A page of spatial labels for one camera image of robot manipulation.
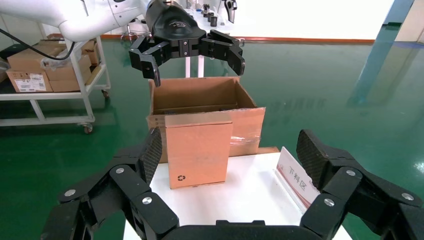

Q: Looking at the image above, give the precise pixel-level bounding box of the black bag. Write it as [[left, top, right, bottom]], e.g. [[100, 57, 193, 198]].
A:
[[0, 43, 33, 63]]

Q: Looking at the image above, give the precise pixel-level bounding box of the plain cardboard box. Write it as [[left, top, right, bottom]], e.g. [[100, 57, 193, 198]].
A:
[[48, 67, 93, 93], [42, 54, 92, 82], [6, 45, 67, 73], [80, 39, 101, 66]]

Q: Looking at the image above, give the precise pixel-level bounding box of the cardboard box with white label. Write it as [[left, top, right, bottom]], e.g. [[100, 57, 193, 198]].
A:
[[5, 68, 54, 94]]

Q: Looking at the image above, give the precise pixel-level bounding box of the dark tool on stand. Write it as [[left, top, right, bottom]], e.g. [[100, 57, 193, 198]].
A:
[[223, 0, 238, 24]]

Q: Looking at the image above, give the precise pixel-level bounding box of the white red sign placard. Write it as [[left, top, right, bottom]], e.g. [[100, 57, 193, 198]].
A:
[[274, 146, 321, 214]]

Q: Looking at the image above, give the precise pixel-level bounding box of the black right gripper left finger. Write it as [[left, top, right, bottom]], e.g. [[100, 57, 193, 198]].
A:
[[41, 127, 180, 240]]

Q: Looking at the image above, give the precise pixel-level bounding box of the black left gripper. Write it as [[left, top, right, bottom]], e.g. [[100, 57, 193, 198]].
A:
[[128, 0, 246, 88]]

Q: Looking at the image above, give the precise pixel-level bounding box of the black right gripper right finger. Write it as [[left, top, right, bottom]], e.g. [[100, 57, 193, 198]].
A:
[[296, 129, 424, 240]]

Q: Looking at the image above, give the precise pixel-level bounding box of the large open cardboard box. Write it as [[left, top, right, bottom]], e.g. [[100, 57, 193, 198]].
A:
[[146, 76, 267, 164]]

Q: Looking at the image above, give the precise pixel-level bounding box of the white wheeled shelf cart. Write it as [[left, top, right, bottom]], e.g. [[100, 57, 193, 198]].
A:
[[0, 35, 112, 135]]

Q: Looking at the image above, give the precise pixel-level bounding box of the small cardboard box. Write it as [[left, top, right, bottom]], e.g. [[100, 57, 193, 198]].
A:
[[164, 112, 234, 190]]

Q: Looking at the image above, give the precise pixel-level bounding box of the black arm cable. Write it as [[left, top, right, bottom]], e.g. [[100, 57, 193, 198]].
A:
[[0, 28, 76, 62]]

